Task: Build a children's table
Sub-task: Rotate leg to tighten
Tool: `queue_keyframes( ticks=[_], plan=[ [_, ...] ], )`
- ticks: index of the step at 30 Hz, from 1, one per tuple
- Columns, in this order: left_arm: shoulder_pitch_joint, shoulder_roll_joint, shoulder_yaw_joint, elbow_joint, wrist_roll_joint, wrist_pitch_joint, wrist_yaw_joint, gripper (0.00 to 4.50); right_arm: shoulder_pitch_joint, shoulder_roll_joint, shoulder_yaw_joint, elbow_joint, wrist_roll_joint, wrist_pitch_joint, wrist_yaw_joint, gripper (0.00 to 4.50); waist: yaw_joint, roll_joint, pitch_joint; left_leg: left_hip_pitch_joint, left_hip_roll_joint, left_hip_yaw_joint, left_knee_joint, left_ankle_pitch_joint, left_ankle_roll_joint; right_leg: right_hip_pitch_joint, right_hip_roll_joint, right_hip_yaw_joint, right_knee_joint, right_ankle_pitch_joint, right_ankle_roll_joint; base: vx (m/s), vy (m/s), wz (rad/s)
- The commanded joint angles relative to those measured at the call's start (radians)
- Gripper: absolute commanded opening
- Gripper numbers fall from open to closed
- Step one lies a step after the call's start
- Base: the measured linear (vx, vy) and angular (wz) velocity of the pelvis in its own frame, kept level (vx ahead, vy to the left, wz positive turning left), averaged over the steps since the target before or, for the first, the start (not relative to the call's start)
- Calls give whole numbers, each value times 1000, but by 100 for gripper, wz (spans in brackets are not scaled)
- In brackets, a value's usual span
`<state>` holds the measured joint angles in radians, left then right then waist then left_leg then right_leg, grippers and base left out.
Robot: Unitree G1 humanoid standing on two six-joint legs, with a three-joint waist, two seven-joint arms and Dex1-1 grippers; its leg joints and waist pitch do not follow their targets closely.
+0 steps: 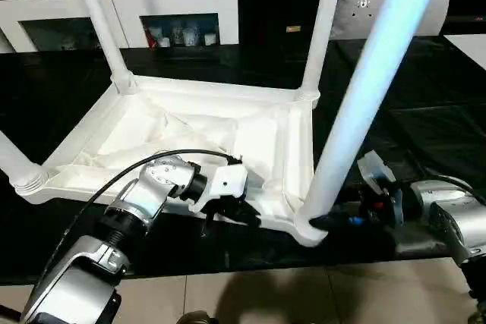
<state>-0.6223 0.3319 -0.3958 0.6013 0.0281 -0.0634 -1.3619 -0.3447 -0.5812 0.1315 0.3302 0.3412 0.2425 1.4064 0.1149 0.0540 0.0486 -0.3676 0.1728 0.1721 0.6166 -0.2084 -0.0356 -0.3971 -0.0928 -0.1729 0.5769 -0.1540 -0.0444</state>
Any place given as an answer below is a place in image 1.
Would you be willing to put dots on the black work mat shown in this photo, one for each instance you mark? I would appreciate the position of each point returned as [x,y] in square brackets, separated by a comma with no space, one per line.
[417,111]

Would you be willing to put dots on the white flat board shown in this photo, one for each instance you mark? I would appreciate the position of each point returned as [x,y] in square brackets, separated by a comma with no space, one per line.
[469,45]

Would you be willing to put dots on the black metal table frame leg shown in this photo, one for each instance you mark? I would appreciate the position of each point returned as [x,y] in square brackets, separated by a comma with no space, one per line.
[9,310]

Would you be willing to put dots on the white plastic table leg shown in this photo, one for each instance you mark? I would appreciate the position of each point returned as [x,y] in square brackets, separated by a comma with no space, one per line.
[360,73]
[322,16]
[15,161]
[98,16]

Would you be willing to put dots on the black furniture with yellow label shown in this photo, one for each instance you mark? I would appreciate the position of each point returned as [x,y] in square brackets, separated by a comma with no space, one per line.
[266,1]

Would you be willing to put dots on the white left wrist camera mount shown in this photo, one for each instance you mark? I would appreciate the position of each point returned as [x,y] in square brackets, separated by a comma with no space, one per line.
[228,181]

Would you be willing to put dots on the white plastic table top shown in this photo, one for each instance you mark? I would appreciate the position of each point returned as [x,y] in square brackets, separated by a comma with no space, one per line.
[190,107]

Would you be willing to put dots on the black bar with red light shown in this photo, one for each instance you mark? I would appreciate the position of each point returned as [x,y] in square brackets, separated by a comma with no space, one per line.
[469,19]

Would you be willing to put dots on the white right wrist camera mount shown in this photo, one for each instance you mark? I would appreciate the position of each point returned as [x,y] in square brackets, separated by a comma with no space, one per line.
[374,164]

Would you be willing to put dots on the dark rounded robot torso part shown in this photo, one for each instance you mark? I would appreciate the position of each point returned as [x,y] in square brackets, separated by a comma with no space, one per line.
[197,318]

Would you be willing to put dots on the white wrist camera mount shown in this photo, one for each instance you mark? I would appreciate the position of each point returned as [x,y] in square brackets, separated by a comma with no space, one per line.
[374,164]
[228,181]

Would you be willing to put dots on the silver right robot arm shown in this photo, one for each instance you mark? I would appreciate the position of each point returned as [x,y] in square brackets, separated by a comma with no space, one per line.
[455,217]

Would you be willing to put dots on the white glass-door cabinet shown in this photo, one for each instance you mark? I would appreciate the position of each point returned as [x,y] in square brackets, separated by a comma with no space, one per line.
[114,5]

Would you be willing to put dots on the grey cushion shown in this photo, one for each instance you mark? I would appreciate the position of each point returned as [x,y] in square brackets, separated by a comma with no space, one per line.
[355,20]

